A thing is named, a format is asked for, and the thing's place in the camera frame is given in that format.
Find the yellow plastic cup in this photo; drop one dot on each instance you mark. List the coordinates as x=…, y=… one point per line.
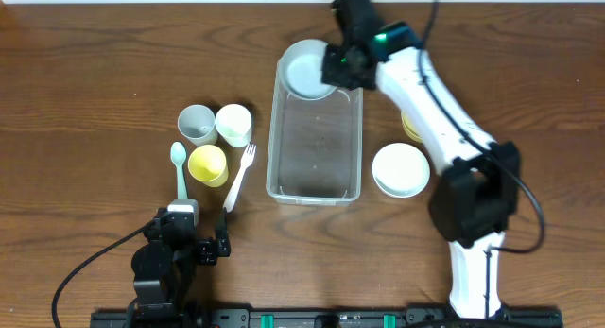
x=208, y=164

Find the grey plastic bowl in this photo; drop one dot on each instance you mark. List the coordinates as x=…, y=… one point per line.
x=300, y=69

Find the black mounting rail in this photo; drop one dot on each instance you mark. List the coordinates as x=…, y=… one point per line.
x=415, y=316

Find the white plastic bowl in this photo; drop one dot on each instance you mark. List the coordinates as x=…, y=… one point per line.
x=400, y=170

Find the yellow plastic bowl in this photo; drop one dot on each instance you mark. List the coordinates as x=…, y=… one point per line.
x=409, y=128

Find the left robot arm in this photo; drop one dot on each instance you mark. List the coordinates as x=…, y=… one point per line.
x=165, y=267

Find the clear plastic container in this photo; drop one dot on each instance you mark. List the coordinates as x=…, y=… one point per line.
x=315, y=147

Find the mint green plastic spoon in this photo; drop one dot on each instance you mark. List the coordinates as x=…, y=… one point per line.
x=178, y=156

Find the white plastic fork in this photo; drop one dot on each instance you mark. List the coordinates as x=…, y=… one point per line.
x=245, y=162

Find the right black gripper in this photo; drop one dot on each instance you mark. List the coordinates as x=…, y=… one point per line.
x=331, y=70

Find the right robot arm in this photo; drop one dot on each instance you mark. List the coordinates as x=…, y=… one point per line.
x=478, y=187

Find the white plastic cup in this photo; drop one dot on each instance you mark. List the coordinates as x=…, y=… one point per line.
x=234, y=124

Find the grey plastic cup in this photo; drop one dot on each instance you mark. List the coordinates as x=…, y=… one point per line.
x=197, y=124

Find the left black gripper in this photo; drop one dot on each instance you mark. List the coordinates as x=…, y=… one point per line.
x=205, y=249

